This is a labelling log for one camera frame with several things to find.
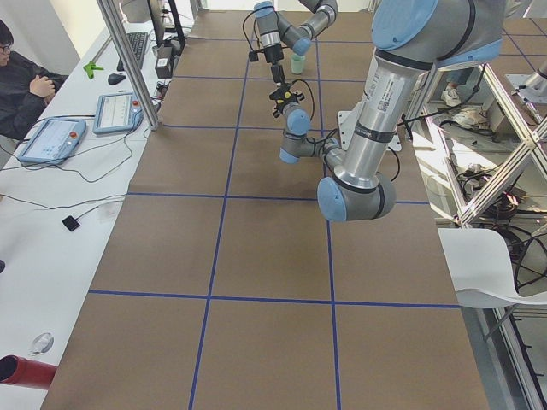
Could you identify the far teach pendant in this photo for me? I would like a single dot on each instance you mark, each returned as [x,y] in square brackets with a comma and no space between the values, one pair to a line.
[119,112]

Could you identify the seated person in black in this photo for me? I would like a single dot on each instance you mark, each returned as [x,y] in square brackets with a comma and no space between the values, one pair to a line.
[26,89]

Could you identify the green cup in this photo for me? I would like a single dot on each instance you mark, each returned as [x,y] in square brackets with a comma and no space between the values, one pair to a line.
[297,64]

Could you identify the near teach pendant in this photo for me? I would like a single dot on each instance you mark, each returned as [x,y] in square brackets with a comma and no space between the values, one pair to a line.
[53,142]

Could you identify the aluminium frame post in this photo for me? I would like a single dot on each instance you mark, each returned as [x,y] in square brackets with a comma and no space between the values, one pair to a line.
[118,34]

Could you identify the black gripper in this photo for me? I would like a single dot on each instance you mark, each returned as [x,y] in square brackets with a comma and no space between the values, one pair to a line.
[284,95]

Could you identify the black keyboard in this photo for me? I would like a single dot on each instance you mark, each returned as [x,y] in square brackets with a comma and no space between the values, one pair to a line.
[138,42]

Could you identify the green plastic tool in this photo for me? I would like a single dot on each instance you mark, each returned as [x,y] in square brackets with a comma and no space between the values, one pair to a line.
[90,68]

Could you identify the small black square device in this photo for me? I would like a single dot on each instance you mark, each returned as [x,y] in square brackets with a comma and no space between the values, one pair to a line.
[71,223]

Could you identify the brown paper table mat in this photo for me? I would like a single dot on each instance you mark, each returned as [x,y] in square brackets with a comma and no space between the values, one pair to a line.
[223,287]

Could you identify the black power adapter box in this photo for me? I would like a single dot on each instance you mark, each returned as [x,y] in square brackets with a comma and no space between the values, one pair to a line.
[164,62]

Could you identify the black computer mouse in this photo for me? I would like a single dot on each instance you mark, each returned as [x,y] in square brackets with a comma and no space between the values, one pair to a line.
[115,78]

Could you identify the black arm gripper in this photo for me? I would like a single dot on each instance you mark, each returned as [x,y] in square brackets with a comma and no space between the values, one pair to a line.
[271,55]

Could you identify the white plastic chair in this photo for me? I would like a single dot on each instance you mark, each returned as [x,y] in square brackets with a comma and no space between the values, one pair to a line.
[481,270]

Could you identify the teach pendant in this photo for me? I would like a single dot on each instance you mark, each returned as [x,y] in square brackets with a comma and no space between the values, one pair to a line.
[53,142]
[119,112]

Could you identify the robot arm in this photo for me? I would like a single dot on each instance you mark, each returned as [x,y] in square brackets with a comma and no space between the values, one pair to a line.
[275,30]
[410,39]

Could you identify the red cylinder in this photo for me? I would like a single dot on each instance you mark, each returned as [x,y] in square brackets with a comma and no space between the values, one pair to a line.
[22,372]

